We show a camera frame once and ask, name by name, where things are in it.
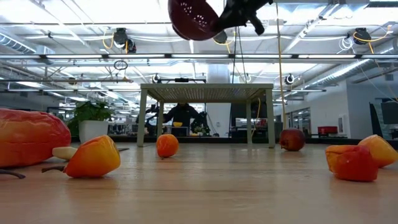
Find pale green perforated riser table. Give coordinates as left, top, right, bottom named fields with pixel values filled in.
left=136, top=83, right=276, bottom=149

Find black monitor screen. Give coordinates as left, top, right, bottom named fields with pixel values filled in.
left=369, top=100, right=398, bottom=140

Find small round orange fruit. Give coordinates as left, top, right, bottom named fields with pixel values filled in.
left=155, top=133, right=180, bottom=160

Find black aluminium table frame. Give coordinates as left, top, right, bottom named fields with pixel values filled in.
left=70, top=134, right=398, bottom=147

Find orange-red fruit curved stem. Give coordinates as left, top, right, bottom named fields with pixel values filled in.
left=41, top=134, right=121, bottom=179

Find green plant in white pot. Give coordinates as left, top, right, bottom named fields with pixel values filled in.
left=66, top=100, right=115, bottom=144

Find lumpy red-orange fruit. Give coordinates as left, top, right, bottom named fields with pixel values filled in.
left=325, top=144, right=379, bottom=183

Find large red-orange mango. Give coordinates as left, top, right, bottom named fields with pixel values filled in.
left=0, top=108, right=72, bottom=169

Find knife with cream handle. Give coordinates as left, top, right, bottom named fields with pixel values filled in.
left=52, top=145, right=130, bottom=162

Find dark red colander bowl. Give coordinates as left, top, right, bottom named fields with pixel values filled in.
left=167, top=0, right=225, bottom=42

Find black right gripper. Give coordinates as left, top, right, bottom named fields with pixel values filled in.
left=213, top=0, right=274, bottom=35

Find yellow-orange pointed fruit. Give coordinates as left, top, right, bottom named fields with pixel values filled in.
left=357, top=134, right=398, bottom=169

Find dark red plum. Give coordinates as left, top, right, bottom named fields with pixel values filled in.
left=279, top=128, right=307, bottom=152

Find person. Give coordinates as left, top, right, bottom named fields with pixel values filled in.
left=162, top=102, right=200, bottom=137

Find red box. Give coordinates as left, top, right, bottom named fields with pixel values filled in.
left=317, top=126, right=338, bottom=136

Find thin black cable loop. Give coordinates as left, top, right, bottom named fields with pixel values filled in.
left=113, top=59, right=129, bottom=71

